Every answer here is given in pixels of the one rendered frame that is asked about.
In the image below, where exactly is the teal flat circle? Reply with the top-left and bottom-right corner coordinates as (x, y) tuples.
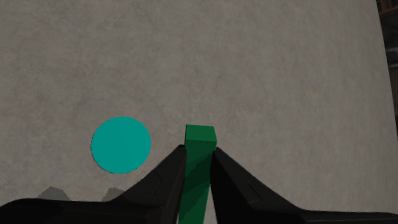
(91, 117), (151, 174)

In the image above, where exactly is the green rectangular post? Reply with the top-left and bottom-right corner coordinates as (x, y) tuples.
(178, 124), (217, 224)

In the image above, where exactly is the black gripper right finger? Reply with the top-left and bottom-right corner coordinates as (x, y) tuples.
(210, 147), (398, 224)

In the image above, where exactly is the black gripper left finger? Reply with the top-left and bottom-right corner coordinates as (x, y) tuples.
(0, 144), (187, 224)

